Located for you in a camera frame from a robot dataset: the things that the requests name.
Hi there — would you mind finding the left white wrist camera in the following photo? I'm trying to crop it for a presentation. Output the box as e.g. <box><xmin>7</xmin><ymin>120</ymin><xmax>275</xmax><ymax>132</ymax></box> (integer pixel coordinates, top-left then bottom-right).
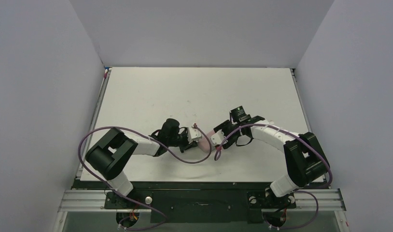
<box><xmin>187</xmin><ymin>128</ymin><xmax>202</xmax><ymax>144</ymax></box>

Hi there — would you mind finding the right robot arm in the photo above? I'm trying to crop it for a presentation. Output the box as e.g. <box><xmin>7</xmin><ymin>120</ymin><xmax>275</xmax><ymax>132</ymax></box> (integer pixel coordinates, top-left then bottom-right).
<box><xmin>209</xmin><ymin>106</ymin><xmax>332</xmax><ymax>198</ymax></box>

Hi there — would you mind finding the pink umbrella case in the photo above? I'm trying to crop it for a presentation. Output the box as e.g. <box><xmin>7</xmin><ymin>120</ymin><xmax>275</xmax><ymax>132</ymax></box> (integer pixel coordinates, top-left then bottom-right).
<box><xmin>197</xmin><ymin>130</ymin><xmax>219</xmax><ymax>154</ymax></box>

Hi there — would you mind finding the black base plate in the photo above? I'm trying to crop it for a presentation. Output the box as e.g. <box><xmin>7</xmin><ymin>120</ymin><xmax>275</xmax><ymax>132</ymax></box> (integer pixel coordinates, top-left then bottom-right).
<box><xmin>72</xmin><ymin>180</ymin><xmax>323</xmax><ymax>228</ymax></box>

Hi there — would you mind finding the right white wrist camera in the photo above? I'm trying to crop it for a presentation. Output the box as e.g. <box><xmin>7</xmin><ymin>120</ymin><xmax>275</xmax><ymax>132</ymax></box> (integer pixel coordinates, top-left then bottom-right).
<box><xmin>210</xmin><ymin>130</ymin><xmax>227</xmax><ymax>146</ymax></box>

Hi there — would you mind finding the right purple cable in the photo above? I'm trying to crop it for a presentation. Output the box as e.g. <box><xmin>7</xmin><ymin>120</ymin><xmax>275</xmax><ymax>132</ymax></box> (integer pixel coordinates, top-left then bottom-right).
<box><xmin>213</xmin><ymin>123</ymin><xmax>334</xmax><ymax>231</ymax></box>

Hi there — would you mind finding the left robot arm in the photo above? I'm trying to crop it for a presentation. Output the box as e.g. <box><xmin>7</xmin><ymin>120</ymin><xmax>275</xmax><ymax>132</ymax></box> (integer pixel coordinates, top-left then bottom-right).
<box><xmin>85</xmin><ymin>118</ymin><xmax>203</xmax><ymax>196</ymax></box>

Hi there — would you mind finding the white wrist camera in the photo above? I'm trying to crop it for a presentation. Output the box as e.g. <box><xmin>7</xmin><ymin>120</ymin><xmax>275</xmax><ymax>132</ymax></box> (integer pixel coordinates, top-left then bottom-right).
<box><xmin>210</xmin><ymin>130</ymin><xmax>227</xmax><ymax>146</ymax></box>
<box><xmin>187</xmin><ymin>128</ymin><xmax>202</xmax><ymax>144</ymax></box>

